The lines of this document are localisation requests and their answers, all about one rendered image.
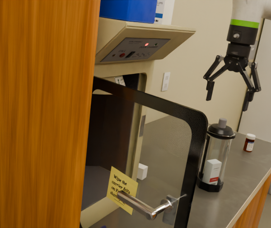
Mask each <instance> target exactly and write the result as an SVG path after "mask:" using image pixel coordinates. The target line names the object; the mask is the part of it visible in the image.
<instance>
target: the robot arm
mask: <svg viewBox="0 0 271 228"><path fill-rule="evenodd" d="M232 3H233V6H232V16H231V21H230V25H229V30H228V35H227V39H226V40H227V41H228V42H230V43H228V47H227V52H226V56H225V57H223V56H222V55H217V56H216V59H215V61H214V63H213V64H212V65H211V67H210V68H209V70H208V71H207V72H206V74H205V75H204V76H203V78H204V79H206V80H207V86H206V90H207V91H208V92H207V97H206V101H209V100H211V97H212V93H213V88H214V84H215V81H213V80H214V79H215V78H217V77H218V76H219V75H221V74H222V73H223V72H224V71H226V70H229V71H234V72H240V74H241V75H242V77H243V79H244V81H245V83H246V85H247V87H248V89H249V91H247V94H246V98H245V102H244V105H243V110H242V111H244V112H245V111H247V109H248V105H249V102H251V101H252V100H253V97H254V93H255V92H259V91H261V85H260V81H259V77H258V73H257V62H249V61H248V58H249V54H250V50H251V46H250V45H254V44H255V41H256V37H257V33H258V29H259V24H260V21H261V18H264V19H268V20H271V0H232ZM222 61H224V63H225V65H224V66H223V67H221V68H220V69H219V70H218V71H217V72H216V73H215V74H213V75H212V76H211V77H210V75H211V74H212V73H213V71H214V70H215V69H216V67H217V66H218V65H219V63H220V62H222ZM248 65H249V67H250V68H251V73H252V78H253V82H254V86H255V87H254V86H253V84H252V82H251V80H250V78H249V76H248V74H247V71H246V69H245V68H246V67H247V66H248Z"/></svg>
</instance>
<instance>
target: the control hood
mask: <svg viewBox="0 0 271 228"><path fill-rule="evenodd" d="M195 32H196V29H195V28H189V27H183V26H176V25H164V24H147V23H138V22H129V21H122V20H116V19H108V18H102V17H99V21H98V34H97V45H96V54H95V64H104V63H117V62H136V61H148V60H161V59H164V58H165V57H166V56H167V55H169V54H170V53H171V52H172V51H173V50H175V49H176V48H177V47H179V46H180V45H181V44H182V43H184V42H185V41H186V40H187V39H189V38H190V37H191V36H192V35H193V34H195ZM125 38H159V39H171V40H169V41H168V42H167V43H166V44H165V45H163V46H162V47H161V48H160V49H159V50H158V51H156V52H155V53H154V54H153V55H152V56H150V57H149V58H148V59H140V60H126V61H112V62H101V61H102V60H103V59H104V58H105V57H106V56H107V55H108V54H109V53H110V52H111V51H112V50H113V49H114V48H115V47H116V46H117V45H118V44H119V43H120V42H121V41H122V40H124V39H125Z"/></svg>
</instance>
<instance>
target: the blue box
mask: <svg viewBox="0 0 271 228"><path fill-rule="evenodd" d="M156 6H157V0H101V1H100V11H99V17H102V18H108V19H116V20H122V21H129V22H138V23H147V24H153V23H154V20H155V13H156Z"/></svg>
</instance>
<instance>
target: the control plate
mask: <svg viewBox="0 0 271 228"><path fill-rule="evenodd" d="M169 40H171V39H159V38H125V39H124V40H122V41H121V42H120V43H119V44H118V45H117V46H116V47H115V48H114V49H113V50H112V51H111V52H110V53H109V54H108V55H107V56H106V57H105V58H104V59H103V60H102V61H101V62H112V61H126V60H140V59H148V58H149V57H150V56H152V55H153V54H154V53H155V52H156V51H158V50H159V49H160V48H161V47H162V46H163V45H165V44H166V43H167V42H168V41H169ZM147 43H149V44H148V45H146V46H145V44H147ZM156 43H158V44H157V45H156V46H154V45H155V44H156ZM131 52H135V53H134V54H133V55H132V56H130V57H129V58H125V57H126V56H127V55H128V54H130V53H131ZM123 53H125V56H124V57H119V56H120V55H121V54H123ZM137 53H139V55H138V56H137V55H136V54H137ZM142 53H144V56H143V55H142ZM147 53H150V55H147ZM113 54H116V55H115V56H113V57H112V55H113Z"/></svg>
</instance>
